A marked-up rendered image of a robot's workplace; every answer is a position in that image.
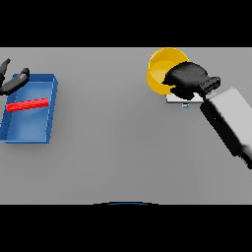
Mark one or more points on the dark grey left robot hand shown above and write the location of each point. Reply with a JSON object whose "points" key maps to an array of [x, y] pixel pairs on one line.
{"points": [[14, 82]]}

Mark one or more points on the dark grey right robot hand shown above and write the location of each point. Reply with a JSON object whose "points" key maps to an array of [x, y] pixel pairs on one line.
{"points": [[188, 77]]}

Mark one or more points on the yellow bowl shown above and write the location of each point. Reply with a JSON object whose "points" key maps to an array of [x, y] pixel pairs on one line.
{"points": [[158, 70]]}

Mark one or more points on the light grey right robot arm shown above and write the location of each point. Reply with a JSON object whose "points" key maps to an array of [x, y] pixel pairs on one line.
{"points": [[233, 118]]}

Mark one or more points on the pale square measuring scale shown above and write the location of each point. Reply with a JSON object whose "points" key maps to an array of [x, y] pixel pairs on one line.
{"points": [[196, 98]]}

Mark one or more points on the blue tray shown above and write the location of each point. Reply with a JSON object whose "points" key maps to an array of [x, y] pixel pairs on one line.
{"points": [[30, 121]]}

